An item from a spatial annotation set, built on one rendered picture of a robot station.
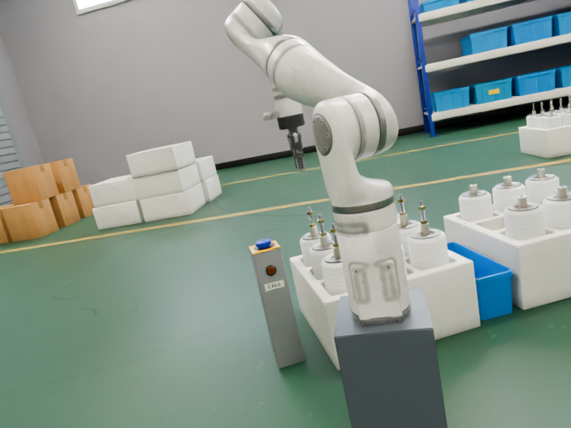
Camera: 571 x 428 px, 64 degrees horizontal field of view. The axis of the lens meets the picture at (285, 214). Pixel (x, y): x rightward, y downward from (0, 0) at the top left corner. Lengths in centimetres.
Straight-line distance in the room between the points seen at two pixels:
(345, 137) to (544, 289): 89
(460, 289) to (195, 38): 580
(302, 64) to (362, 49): 543
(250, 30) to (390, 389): 70
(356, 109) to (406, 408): 44
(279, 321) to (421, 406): 52
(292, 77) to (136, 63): 623
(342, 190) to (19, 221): 404
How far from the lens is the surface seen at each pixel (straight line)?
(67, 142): 761
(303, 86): 76
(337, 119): 61
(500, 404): 104
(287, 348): 120
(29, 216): 444
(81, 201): 495
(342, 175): 62
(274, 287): 113
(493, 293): 130
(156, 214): 369
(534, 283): 136
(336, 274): 111
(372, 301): 68
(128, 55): 701
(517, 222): 134
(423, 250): 118
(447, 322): 123
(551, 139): 331
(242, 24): 97
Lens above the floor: 63
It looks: 13 degrees down
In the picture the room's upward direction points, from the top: 12 degrees counter-clockwise
